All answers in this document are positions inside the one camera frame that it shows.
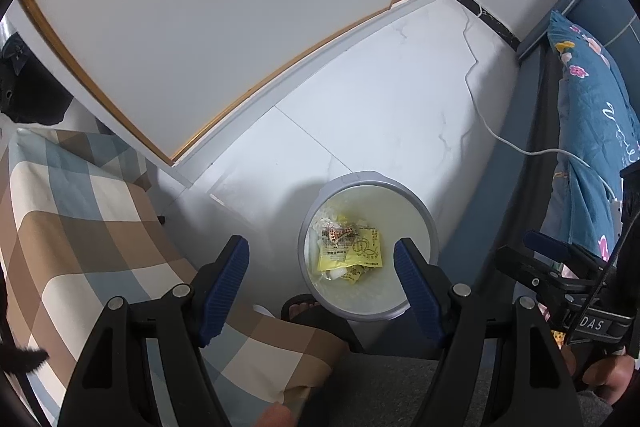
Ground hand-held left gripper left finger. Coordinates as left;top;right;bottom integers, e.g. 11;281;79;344
60;234;250;427

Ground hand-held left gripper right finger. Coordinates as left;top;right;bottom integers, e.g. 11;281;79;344
393;237;583;427

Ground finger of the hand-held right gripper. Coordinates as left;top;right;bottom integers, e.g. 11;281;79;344
524;230;603;270
494;246;571;303

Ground yellow plastic packet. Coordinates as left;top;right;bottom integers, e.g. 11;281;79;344
318;227;383;272

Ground small yellow sachet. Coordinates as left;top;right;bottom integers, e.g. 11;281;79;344
340;264;366;286

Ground grey round waste bin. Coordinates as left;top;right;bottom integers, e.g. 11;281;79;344
298;170;439;322

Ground clear wrapper with dark print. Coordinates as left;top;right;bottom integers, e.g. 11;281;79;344
320;224;361;253

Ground person's right hand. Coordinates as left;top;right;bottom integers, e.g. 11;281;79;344
582;354;640;405

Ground person's foot in black sandal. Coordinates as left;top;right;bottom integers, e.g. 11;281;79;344
280;293;366;355

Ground person's grey pants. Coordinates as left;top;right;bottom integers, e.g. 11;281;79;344
295;347;506;427

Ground blue floral blanket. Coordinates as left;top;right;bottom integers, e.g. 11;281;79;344
542;9;640;263

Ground checkered tablecloth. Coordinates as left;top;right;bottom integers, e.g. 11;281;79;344
0;127;351;427

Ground black fuzzy cloth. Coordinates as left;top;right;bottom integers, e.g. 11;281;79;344
0;347;51;378

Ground white wardrobe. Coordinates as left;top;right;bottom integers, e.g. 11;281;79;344
17;0;488;165

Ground black backpack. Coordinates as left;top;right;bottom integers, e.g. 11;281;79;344
0;32;73;125

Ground black cable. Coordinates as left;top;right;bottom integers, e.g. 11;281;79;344
562;214;633;345

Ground white power cable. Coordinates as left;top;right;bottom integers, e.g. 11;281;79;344
462;0;623;228

